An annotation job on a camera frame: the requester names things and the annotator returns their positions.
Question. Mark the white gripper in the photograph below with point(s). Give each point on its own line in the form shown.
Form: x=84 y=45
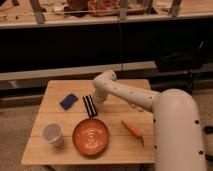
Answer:
x=98 y=99

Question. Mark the blue eraser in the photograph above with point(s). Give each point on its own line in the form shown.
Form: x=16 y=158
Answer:
x=68 y=101

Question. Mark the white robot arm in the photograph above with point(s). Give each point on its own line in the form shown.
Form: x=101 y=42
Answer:
x=178 y=140

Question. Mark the orange plate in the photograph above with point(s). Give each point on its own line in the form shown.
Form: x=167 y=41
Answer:
x=90 y=137

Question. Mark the white marker pen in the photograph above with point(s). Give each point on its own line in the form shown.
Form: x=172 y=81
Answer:
x=140 y=109

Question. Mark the clear plastic cup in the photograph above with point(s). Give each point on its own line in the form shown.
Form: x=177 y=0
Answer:
x=52 y=134

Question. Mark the orange object on shelf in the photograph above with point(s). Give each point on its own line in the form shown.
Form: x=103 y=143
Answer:
x=99 y=8

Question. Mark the black office chair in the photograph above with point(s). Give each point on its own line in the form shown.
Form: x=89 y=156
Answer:
x=179 y=63

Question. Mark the orange handled knife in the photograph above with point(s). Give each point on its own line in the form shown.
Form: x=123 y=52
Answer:
x=133 y=130

